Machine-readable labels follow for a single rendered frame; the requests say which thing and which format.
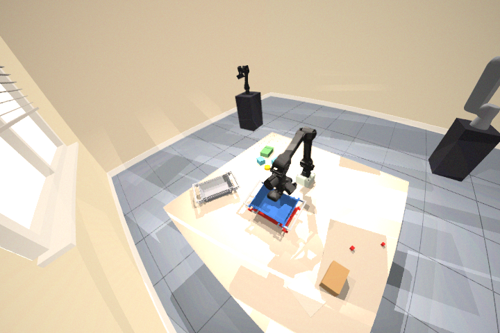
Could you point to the green flat block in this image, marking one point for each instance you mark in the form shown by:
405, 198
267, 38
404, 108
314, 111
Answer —
267, 151

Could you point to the tan rectangular block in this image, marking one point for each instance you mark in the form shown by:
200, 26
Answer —
334, 278

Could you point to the red plastic tray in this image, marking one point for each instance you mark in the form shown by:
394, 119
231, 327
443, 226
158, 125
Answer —
274, 221

